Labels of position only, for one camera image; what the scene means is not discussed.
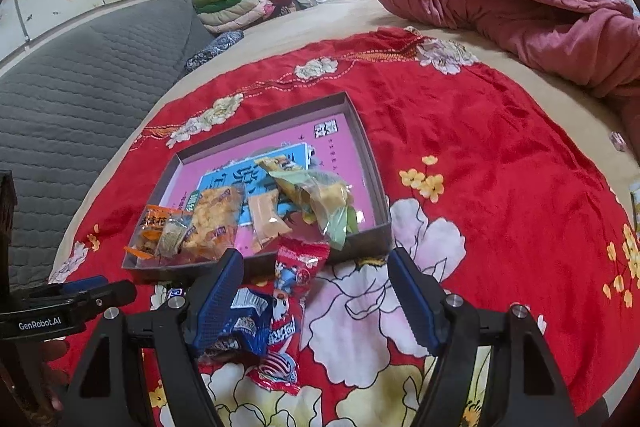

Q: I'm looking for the dark wooden furniture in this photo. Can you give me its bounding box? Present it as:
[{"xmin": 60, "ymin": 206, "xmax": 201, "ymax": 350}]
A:
[{"xmin": 0, "ymin": 169, "xmax": 18, "ymax": 293}]

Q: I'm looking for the yellow white packet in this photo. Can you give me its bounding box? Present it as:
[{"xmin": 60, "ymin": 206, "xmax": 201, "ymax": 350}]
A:
[{"xmin": 629, "ymin": 179, "xmax": 640, "ymax": 238}]

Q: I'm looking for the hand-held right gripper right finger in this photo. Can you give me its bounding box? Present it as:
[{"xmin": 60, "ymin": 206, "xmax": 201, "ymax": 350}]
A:
[{"xmin": 387, "ymin": 247, "xmax": 578, "ymax": 427}]

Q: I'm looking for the clear yellow cracker packet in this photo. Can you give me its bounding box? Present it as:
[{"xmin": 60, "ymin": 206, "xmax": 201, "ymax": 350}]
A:
[{"xmin": 182, "ymin": 186, "xmax": 246, "ymax": 265}]

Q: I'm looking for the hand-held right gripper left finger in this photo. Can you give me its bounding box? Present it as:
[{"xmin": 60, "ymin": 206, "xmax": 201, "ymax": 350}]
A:
[{"xmin": 60, "ymin": 248, "xmax": 246, "ymax": 427}]

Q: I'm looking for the red floral blanket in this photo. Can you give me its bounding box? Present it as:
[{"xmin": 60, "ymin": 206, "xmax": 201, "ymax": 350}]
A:
[{"xmin": 47, "ymin": 27, "xmax": 640, "ymax": 427}]

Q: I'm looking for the shallow grey cardboard box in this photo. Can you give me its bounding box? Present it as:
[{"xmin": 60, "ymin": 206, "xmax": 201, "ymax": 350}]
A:
[{"xmin": 121, "ymin": 92, "xmax": 392, "ymax": 285}]

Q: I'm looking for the orange peanut snack packet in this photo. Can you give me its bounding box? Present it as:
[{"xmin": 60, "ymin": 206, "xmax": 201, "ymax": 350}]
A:
[{"xmin": 124, "ymin": 204, "xmax": 181, "ymax": 260}]

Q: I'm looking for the clear green-label snack packet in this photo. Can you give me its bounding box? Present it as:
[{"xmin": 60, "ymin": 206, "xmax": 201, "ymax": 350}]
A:
[{"xmin": 272, "ymin": 169, "xmax": 361, "ymax": 250}]

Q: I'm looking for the pink quilted duvet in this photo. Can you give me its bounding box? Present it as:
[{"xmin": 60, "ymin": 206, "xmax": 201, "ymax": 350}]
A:
[{"xmin": 369, "ymin": 0, "xmax": 640, "ymax": 138}]

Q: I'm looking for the peach wafer packet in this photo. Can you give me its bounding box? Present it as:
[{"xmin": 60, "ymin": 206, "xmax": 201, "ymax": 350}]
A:
[{"xmin": 247, "ymin": 192, "xmax": 293, "ymax": 253}]

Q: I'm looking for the blue snack packet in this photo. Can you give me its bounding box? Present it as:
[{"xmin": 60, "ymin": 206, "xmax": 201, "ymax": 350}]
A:
[{"xmin": 197, "ymin": 287, "xmax": 273, "ymax": 360}]

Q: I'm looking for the beige bed sheet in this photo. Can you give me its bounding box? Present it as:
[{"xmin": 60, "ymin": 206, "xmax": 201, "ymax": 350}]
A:
[{"xmin": 47, "ymin": 0, "xmax": 640, "ymax": 228}]

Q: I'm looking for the person's left hand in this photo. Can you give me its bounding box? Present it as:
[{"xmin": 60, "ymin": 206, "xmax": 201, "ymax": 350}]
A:
[{"xmin": 37, "ymin": 338, "xmax": 71, "ymax": 410}]

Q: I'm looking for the red cartoon snack packet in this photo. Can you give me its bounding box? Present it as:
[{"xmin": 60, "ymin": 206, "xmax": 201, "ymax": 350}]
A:
[{"xmin": 247, "ymin": 234, "xmax": 331, "ymax": 395}]

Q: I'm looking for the grey quilted headboard cover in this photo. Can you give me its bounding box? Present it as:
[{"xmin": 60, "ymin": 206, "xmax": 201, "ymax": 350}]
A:
[{"xmin": 0, "ymin": 0, "xmax": 216, "ymax": 290}]

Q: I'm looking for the yellow snack packet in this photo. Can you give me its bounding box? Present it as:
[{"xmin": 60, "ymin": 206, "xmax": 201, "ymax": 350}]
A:
[{"xmin": 257, "ymin": 157, "xmax": 313, "ymax": 208}]

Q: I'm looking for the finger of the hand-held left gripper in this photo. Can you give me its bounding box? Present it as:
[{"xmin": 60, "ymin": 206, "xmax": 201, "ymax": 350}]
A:
[
  {"xmin": 10, "ymin": 276, "xmax": 109, "ymax": 303},
  {"xmin": 75, "ymin": 280, "xmax": 137, "ymax": 314}
]

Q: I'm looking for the blue patterned cloth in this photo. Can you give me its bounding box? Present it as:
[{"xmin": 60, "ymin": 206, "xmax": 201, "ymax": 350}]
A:
[{"xmin": 183, "ymin": 29, "xmax": 246, "ymax": 75}]

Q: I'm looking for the stack of folded clothes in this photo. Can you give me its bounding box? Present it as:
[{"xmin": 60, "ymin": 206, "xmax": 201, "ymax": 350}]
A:
[{"xmin": 192, "ymin": 0, "xmax": 301, "ymax": 35}]

